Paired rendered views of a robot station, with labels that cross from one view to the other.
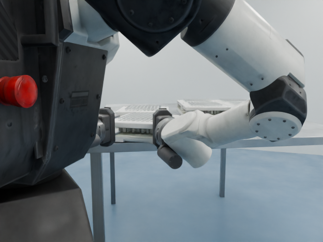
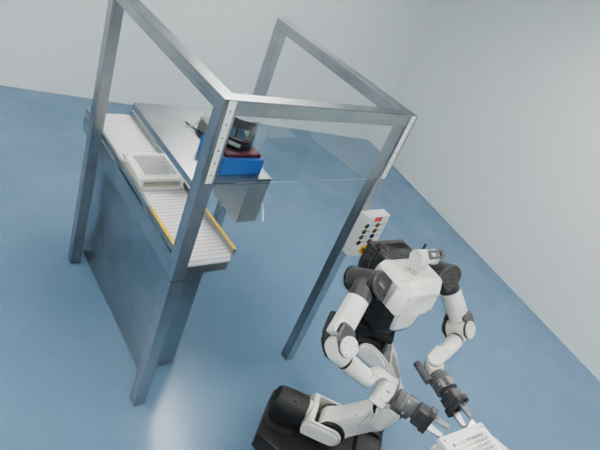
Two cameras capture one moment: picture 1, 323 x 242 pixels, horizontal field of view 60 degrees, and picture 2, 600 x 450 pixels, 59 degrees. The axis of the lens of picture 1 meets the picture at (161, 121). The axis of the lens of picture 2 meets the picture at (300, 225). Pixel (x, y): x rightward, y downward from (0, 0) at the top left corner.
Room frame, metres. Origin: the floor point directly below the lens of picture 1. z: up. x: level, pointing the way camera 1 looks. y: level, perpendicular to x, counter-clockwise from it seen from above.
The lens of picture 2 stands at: (1.02, -1.59, 2.36)
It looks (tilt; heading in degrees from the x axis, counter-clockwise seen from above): 31 degrees down; 123
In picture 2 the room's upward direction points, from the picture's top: 24 degrees clockwise
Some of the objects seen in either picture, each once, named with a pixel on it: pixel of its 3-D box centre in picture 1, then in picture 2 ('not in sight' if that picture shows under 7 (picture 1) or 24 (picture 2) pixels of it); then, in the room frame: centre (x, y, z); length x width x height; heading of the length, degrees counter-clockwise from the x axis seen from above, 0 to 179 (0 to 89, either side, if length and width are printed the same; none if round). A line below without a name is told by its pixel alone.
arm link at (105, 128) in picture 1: (95, 129); (450, 395); (0.83, 0.20, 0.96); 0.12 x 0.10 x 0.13; 157
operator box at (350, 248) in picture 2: not in sight; (365, 232); (-0.03, 0.64, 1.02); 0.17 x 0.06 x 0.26; 81
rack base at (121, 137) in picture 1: (147, 132); not in sight; (1.06, 0.06, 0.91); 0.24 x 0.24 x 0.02; 75
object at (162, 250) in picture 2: not in sight; (148, 184); (-0.94, -0.08, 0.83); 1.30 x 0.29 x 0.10; 171
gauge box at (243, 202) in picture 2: not in sight; (240, 188); (-0.35, -0.05, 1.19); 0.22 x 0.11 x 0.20; 171
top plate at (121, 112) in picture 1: (143, 110); not in sight; (1.38, 0.09, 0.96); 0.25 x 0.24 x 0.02; 89
